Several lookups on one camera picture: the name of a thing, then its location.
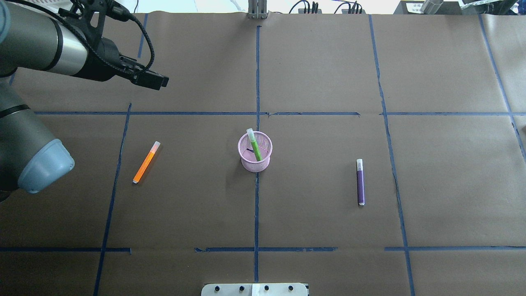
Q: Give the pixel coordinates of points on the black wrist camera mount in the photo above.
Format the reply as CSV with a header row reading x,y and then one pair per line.
x,y
88,16

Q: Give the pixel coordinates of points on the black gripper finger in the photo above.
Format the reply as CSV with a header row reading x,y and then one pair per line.
x,y
149,79

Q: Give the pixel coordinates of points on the orange highlighter pen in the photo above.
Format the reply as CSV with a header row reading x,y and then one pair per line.
x,y
146,163

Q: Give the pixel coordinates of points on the pink mesh pen holder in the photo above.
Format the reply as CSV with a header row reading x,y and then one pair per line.
x,y
247,156

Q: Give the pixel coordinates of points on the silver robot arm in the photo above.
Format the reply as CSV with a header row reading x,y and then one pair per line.
x,y
56,52

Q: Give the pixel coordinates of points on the green highlighter pen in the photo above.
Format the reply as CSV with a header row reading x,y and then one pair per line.
x,y
254,144

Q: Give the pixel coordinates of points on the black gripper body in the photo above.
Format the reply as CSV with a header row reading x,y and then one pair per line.
x,y
103,58

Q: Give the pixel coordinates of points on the aluminium frame post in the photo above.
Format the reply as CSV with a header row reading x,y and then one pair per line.
x,y
257,9

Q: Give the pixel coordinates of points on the purple highlighter pen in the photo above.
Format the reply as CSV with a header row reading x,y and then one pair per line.
x,y
361,197

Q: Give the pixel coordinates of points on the white pillar with base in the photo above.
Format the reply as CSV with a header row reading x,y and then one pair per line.
x,y
256,289

